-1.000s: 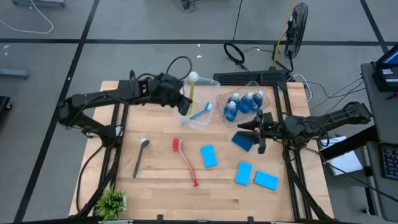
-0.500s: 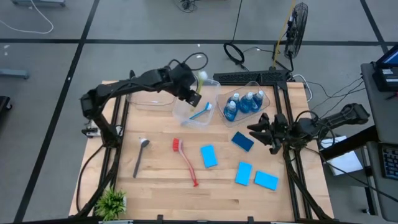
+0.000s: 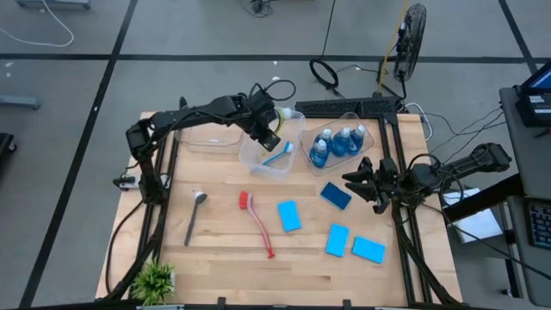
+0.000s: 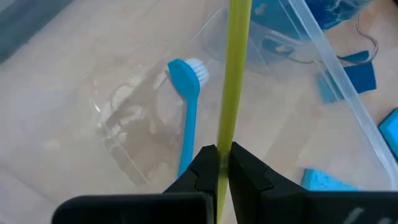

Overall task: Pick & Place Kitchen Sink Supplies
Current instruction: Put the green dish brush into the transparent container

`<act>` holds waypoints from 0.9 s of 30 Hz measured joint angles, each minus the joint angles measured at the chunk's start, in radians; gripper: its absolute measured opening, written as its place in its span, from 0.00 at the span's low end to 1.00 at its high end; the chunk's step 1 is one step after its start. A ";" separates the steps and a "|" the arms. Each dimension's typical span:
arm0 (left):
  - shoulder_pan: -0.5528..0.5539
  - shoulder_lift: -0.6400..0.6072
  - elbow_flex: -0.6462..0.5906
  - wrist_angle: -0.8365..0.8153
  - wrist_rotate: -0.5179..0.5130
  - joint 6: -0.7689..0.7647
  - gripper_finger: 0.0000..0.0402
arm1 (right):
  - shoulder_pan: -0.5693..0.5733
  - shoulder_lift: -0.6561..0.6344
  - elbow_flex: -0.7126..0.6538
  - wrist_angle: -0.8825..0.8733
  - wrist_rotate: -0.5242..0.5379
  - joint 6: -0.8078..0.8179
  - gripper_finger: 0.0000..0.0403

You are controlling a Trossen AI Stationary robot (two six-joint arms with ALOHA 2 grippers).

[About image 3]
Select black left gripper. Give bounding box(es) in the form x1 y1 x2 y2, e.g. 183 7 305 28
247 89 282 152

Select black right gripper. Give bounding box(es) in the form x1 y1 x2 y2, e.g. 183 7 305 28
343 157 410 215

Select blue dish brush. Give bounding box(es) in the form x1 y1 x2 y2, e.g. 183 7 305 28
261 140 295 167

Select green dish brush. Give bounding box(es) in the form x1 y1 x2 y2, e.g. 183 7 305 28
261 107 295 158

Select red dish brush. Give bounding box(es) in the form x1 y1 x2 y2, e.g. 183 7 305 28
238 190 276 260

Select light blue sponge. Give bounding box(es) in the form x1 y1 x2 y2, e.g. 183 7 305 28
276 199 303 233
351 235 387 265
325 222 350 258

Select clear rectangular plastic tub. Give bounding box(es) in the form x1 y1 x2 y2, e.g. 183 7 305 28
238 102 307 181

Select dark blue scrub sponge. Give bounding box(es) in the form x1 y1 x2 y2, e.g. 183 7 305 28
319 181 353 211

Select clear rounded plastic bin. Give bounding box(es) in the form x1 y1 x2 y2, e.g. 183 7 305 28
174 115 245 155
299 111 375 177

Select black metal bar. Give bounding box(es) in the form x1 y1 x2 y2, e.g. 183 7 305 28
442 173 524 223

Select white paper sheet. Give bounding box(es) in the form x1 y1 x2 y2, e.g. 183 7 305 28
441 187 504 245

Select black floor fan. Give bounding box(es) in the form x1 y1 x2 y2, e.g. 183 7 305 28
376 3 428 101

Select silver table clamp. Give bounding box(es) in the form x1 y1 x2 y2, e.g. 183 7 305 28
112 175 142 192

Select grey equipment cart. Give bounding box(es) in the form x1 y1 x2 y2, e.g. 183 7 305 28
498 85 551 307

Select black keyboard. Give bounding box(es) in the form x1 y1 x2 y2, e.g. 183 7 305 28
527 200 551 251

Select small green potted plant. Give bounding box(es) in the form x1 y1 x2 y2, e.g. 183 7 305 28
130 257 176 307

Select black laptop computer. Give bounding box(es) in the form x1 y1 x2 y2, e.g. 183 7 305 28
514 59 551 128

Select grey metal floor base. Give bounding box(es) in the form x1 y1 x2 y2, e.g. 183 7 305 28
15 0 92 10
0 95 42 111

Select black chair base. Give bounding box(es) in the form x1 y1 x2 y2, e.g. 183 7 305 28
0 132 18 170

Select black aluminium table frame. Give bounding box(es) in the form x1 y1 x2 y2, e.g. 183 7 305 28
102 95 464 309

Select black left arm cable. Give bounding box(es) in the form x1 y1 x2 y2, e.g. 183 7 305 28
248 78 298 104

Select black coiled hanging cable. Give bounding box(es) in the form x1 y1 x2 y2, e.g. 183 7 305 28
308 0 345 99

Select black cable bundle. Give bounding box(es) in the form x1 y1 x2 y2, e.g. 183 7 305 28
239 0 276 18

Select yellow hanging cable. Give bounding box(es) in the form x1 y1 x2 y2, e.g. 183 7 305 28
377 0 411 95

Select white floor cable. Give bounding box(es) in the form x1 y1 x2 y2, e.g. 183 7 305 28
0 0 75 48

